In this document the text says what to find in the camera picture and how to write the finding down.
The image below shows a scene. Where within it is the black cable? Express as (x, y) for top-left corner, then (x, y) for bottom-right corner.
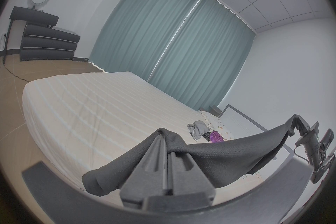
(1, 33), (32, 83)

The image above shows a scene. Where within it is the grey garment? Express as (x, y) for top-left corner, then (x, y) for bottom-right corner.
(187, 121), (211, 141)

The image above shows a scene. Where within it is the black T-shirt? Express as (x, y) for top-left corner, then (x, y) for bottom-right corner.
(82, 123), (294, 196)

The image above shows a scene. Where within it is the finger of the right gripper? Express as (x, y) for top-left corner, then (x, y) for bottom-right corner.
(287, 114), (306, 137)

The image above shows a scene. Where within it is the bed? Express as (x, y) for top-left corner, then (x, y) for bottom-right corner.
(22, 71), (294, 208)

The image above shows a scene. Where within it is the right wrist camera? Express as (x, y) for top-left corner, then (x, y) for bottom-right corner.
(322, 128), (334, 151)

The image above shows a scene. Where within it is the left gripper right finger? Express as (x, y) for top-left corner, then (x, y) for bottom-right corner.
(167, 152), (216, 203)

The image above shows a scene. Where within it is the white printed pillow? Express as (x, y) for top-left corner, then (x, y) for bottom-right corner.
(201, 111), (235, 141)

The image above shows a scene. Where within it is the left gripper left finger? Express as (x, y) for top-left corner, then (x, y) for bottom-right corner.
(120, 136), (168, 210)

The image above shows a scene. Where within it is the purple satin garment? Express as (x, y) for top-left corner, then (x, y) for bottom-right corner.
(209, 131), (224, 144)

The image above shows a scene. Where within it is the grey bedside table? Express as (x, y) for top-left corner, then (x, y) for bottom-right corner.
(199, 105), (222, 116)

